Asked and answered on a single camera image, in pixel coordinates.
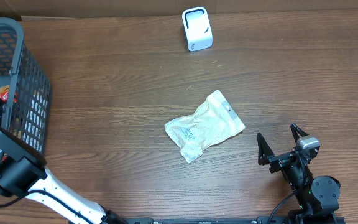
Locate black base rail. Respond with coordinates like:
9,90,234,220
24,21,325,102
124,216,346,224

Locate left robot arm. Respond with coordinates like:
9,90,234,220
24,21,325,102
0,101,123,223

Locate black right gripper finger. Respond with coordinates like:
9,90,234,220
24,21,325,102
257,133,275,165
290,123,309,142

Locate red snack packet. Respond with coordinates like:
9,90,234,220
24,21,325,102
0,85,9,103

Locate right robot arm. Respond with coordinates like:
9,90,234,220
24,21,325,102
257,123,345,223

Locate grey plastic mesh basket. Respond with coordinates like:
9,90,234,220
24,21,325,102
0,18,52,154

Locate white barcode scanner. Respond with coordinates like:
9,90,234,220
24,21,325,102
181,7,213,52

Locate beige resealable pouch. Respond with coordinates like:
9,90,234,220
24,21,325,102
164,90,245,163

